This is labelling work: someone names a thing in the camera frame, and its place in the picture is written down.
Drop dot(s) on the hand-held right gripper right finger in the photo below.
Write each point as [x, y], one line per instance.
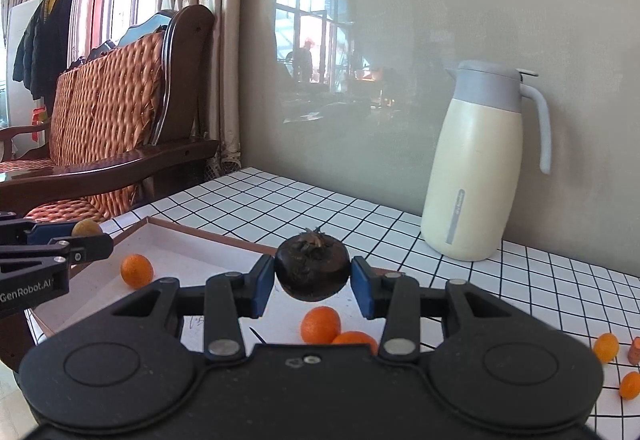
[362, 290]

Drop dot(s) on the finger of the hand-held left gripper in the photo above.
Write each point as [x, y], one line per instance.
[50, 232]
[90, 247]

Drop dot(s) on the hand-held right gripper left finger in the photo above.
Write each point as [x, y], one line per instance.
[262, 287]

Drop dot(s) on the brownish kiwi fruit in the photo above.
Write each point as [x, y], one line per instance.
[86, 227]

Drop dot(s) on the small orange tangerine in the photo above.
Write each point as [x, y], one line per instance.
[606, 347]
[355, 340]
[631, 385]
[320, 325]
[136, 270]

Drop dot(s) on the dark purple mangosteen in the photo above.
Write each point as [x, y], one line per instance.
[310, 270]

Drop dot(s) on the shallow brown cardboard box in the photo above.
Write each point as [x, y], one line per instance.
[200, 255]

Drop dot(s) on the short carrot piece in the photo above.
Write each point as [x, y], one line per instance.
[635, 350]

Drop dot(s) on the red hanging ornament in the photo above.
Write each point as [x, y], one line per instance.
[40, 120]

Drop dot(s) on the wooden sofa orange woven cushion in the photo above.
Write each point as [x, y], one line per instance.
[110, 110]

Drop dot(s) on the cream thermos jug grey lid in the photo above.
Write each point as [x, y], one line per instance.
[475, 170]

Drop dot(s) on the dark hanging jacket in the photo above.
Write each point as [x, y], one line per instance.
[45, 50]

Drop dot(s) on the beige embroidered curtain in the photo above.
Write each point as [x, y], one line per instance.
[210, 45]

